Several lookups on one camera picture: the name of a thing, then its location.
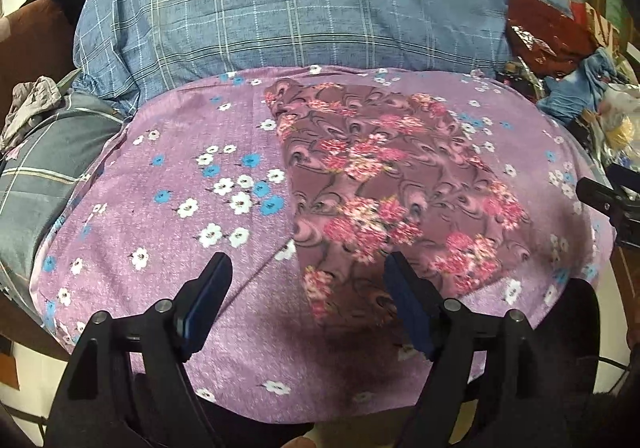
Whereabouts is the grey patterned cloth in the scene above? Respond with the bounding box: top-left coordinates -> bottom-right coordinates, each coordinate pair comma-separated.
1,76 -> 63,152

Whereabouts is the purple floral bed sheet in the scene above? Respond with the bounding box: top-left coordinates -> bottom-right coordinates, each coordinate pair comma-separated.
30,67 -> 614,423

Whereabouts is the maroon floral garment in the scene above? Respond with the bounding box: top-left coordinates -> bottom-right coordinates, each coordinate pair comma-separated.
265,78 -> 534,330

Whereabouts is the red plastic bag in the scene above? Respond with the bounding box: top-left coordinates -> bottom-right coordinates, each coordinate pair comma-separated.
506,0 -> 597,78

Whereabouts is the grey plaid pillow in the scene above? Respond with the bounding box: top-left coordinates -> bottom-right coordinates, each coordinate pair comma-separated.
1,92 -> 124,314

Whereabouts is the clear plastic bag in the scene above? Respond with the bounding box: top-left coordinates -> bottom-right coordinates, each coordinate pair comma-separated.
582,84 -> 639,172

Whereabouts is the blue plaid quilt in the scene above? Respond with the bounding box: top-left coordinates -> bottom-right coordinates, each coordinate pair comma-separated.
71,0 -> 572,117

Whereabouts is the blue crumpled cloth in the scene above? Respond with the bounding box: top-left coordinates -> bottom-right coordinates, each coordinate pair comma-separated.
536,47 -> 617,126

